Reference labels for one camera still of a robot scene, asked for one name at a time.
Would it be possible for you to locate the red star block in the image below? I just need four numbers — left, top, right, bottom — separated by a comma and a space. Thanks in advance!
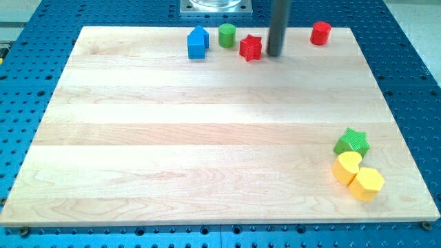
239, 34, 262, 61

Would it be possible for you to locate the green star block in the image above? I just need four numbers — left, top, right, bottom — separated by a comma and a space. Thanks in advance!
333, 127, 370, 158

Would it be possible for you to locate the blue cube block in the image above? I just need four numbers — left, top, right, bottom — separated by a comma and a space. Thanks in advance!
187, 34, 205, 59

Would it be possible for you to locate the light wooden board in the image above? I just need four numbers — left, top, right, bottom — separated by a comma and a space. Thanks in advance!
1, 26, 440, 227

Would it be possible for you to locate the blue house-shaped block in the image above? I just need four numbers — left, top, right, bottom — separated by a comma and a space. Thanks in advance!
190, 25, 209, 49

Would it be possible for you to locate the green cylinder block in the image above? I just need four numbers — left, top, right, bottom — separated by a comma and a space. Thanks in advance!
218, 23, 236, 48

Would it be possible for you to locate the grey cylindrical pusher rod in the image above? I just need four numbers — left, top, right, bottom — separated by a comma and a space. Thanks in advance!
266, 0, 291, 57

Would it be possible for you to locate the yellow heart block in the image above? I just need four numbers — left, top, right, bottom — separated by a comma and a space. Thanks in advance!
331, 151, 362, 185

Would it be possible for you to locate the red cylinder block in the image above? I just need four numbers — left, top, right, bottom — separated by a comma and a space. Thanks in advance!
309, 21, 331, 45

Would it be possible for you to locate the yellow hexagon block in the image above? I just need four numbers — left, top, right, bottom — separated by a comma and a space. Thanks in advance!
348, 167, 385, 202

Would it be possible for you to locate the blue perforated table plate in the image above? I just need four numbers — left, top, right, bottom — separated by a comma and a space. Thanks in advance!
1, 1, 440, 247

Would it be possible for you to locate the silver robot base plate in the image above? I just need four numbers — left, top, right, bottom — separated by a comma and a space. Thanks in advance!
179, 0, 253, 16

